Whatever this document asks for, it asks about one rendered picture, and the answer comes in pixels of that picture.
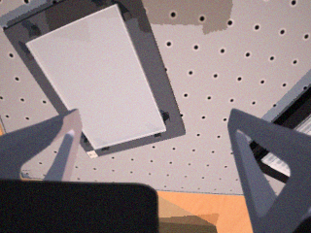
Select grey flat base plate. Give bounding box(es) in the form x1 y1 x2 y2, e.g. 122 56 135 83
0 0 311 196

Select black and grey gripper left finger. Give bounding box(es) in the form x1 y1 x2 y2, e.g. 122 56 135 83
0 109 83 182

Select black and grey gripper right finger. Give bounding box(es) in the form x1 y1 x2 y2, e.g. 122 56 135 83
227 109 311 233

